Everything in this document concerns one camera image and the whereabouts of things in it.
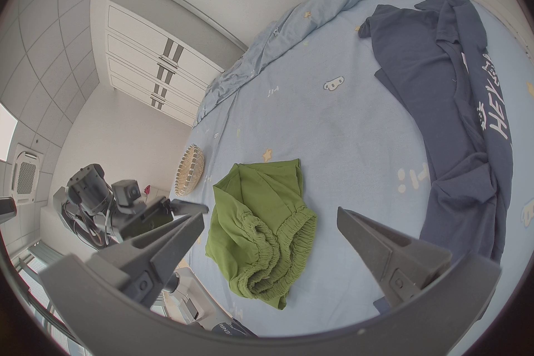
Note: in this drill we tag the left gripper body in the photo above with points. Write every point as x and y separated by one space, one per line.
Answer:
150 216

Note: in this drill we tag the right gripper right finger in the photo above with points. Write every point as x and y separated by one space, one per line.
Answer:
375 246

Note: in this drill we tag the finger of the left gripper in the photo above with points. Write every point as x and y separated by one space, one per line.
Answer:
187 207

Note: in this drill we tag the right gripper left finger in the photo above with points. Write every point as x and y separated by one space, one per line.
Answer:
167 246

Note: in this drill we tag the green shorts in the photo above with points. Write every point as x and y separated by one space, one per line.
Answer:
250 221

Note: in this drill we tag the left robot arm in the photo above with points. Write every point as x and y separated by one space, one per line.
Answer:
87 187

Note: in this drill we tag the round woven basket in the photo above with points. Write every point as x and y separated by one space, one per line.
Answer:
190 170

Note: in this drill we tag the window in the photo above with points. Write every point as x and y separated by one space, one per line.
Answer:
37 266

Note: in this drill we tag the white ceiling air vent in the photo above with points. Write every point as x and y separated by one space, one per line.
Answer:
27 179

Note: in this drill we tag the white wardrobe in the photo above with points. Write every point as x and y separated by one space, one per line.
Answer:
137 54

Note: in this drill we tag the dark blue T-shirt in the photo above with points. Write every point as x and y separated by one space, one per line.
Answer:
417 54

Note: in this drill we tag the pale blue quilt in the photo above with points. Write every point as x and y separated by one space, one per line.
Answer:
292 24

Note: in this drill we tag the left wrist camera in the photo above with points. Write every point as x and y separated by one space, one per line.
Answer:
127 193

